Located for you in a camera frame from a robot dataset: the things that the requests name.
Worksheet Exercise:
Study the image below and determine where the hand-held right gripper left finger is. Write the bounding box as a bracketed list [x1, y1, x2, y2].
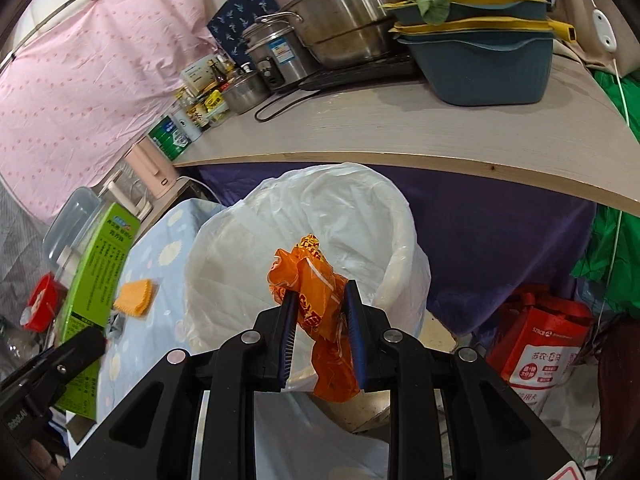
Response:
[60, 290, 301, 480]

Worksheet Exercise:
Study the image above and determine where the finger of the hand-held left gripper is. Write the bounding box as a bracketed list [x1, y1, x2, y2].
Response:
[0, 329, 107, 404]

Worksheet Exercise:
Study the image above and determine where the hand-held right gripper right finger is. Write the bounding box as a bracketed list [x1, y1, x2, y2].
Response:
[342, 280, 576, 480]

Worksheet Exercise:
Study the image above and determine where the orange snack wrapper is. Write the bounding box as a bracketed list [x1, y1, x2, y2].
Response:
[267, 234, 362, 403]

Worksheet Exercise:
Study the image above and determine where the yellow sponge cloth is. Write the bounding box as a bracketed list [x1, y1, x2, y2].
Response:
[112, 277, 157, 317]

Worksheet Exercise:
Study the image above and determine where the green cardboard box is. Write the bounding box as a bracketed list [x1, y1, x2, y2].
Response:
[52, 202, 142, 421]

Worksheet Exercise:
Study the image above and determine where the trash bin with white bag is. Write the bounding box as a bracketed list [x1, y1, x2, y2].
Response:
[182, 162, 432, 436]

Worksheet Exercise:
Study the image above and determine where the red plastic container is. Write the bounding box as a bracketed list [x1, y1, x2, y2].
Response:
[22, 272, 68, 333]

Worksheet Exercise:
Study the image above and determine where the clear lidded dish rack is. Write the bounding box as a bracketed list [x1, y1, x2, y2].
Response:
[42, 186, 103, 281]

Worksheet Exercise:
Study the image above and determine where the light blue printed tablecloth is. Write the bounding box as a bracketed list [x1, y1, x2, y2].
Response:
[65, 199, 261, 461]

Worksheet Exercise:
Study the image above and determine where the purple cloth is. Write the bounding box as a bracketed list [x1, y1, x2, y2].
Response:
[197, 162, 598, 336]

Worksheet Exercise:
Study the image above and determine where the white glass electric kettle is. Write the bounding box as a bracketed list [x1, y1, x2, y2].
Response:
[102, 170, 153, 221]

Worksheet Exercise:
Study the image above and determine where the red snack packet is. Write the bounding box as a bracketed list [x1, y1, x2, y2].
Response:
[486, 285, 596, 416]

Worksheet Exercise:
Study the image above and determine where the pink electric kettle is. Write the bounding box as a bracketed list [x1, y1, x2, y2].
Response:
[125, 138, 180, 201]

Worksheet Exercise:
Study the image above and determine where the green tin can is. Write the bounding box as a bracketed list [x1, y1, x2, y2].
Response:
[148, 115, 191, 162]

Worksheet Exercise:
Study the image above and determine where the labelled soy sauce bottle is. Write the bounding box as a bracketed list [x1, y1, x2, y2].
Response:
[185, 102, 206, 133]

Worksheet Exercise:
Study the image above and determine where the small steel pot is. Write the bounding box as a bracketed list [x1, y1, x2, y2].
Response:
[222, 62, 271, 115]

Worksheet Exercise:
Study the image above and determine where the black induction cooker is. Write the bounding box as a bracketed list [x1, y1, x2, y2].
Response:
[297, 55, 421, 91]

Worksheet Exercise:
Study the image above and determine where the white cardboard box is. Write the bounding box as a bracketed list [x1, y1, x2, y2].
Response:
[181, 57, 223, 92]

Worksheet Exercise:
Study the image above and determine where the steel rice cooker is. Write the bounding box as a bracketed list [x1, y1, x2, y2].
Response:
[242, 15, 321, 92]

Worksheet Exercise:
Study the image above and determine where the blue basin with yellow rim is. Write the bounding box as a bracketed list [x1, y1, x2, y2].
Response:
[390, 17, 576, 107]
[378, 0, 551, 28]

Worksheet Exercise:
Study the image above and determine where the pink dotted curtain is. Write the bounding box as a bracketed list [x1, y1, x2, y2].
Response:
[0, 0, 236, 211]

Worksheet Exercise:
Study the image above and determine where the large steel steamer pot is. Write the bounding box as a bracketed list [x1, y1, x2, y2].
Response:
[257, 0, 416, 68]

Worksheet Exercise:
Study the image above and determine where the green leaf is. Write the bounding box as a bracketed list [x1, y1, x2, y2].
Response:
[417, 0, 451, 26]

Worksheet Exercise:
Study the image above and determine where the green plastic sheet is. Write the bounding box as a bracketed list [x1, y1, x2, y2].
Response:
[570, 67, 640, 306]

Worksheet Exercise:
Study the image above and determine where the black power cable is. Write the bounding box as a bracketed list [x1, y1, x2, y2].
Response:
[254, 87, 321, 123]

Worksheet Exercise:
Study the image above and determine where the white cord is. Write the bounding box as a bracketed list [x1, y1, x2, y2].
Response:
[607, 50, 632, 311]

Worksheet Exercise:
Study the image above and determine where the white cord switch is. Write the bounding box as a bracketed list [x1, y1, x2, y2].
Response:
[590, 9, 618, 52]

